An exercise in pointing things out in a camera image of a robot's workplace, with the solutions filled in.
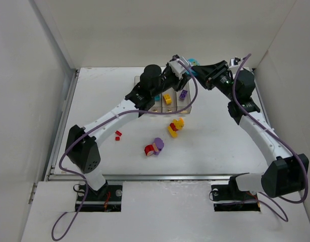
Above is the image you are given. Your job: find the teal lego block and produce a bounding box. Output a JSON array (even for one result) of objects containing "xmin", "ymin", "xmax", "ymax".
[{"xmin": 187, "ymin": 58, "xmax": 199, "ymax": 76}]

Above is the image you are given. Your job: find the yellow round patterned lego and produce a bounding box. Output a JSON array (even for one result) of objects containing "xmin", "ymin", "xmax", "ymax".
[{"xmin": 163, "ymin": 94, "xmax": 172, "ymax": 105}]

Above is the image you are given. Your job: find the purple lego brick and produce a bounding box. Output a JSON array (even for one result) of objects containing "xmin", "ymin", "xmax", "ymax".
[{"xmin": 179, "ymin": 89, "xmax": 188, "ymax": 101}]

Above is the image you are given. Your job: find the yellow lego stack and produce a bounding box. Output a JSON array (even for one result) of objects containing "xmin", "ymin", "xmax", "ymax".
[{"xmin": 168, "ymin": 117, "xmax": 184, "ymax": 138}]

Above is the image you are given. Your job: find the red purple lego stack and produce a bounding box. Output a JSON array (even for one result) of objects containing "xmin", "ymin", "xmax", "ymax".
[{"xmin": 144, "ymin": 137, "xmax": 165, "ymax": 156}]

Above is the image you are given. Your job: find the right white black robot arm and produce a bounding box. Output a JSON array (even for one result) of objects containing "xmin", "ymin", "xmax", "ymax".
[{"xmin": 192, "ymin": 60, "xmax": 309, "ymax": 199}]

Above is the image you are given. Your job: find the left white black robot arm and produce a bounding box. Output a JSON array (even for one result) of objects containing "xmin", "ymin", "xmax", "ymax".
[{"xmin": 66, "ymin": 57, "xmax": 191, "ymax": 196}]

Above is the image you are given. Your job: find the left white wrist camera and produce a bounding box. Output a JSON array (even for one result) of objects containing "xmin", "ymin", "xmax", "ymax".
[{"xmin": 168, "ymin": 55, "xmax": 190, "ymax": 80}]

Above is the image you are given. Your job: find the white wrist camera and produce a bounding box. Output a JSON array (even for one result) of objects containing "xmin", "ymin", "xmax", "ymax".
[
  {"xmin": 168, "ymin": 55, "xmax": 190, "ymax": 80},
  {"xmin": 229, "ymin": 57, "xmax": 241, "ymax": 67}
]

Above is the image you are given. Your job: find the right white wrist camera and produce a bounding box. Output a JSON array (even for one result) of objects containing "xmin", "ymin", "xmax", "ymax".
[{"xmin": 229, "ymin": 57, "xmax": 241, "ymax": 67}]

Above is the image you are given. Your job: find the metal rail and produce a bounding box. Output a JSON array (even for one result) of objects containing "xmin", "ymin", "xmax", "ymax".
[{"xmin": 46, "ymin": 174, "xmax": 234, "ymax": 181}]

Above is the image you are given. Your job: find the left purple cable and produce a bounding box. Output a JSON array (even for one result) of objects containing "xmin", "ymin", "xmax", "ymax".
[{"xmin": 51, "ymin": 59, "xmax": 198, "ymax": 241}]

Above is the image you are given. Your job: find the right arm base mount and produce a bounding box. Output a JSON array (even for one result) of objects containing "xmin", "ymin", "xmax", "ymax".
[{"xmin": 209, "ymin": 176, "xmax": 261, "ymax": 212}]

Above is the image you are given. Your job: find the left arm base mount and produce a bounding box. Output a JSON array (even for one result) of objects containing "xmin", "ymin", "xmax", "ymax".
[{"xmin": 80, "ymin": 184, "xmax": 123, "ymax": 212}]

